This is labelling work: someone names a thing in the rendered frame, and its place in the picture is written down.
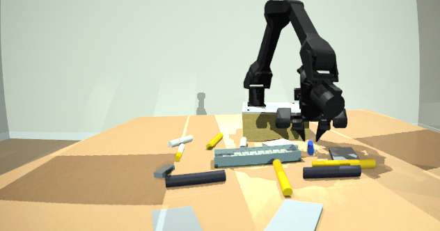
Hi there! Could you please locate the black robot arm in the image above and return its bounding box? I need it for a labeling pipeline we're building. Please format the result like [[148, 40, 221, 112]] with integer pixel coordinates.
[[244, 0, 345, 119]]

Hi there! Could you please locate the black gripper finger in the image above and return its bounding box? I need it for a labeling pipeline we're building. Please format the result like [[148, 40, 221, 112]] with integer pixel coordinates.
[[315, 122, 331, 142], [292, 122, 305, 142]]

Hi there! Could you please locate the dark grey cylinder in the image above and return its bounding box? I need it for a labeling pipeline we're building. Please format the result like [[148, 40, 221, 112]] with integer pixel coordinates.
[[302, 165, 361, 179], [165, 170, 226, 188]]

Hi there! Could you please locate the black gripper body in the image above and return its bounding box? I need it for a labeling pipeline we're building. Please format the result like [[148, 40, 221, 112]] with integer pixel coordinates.
[[275, 98, 347, 129]]

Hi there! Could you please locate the blue stylus with grey tip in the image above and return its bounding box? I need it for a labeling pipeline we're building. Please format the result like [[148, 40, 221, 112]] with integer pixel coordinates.
[[307, 141, 315, 155]]

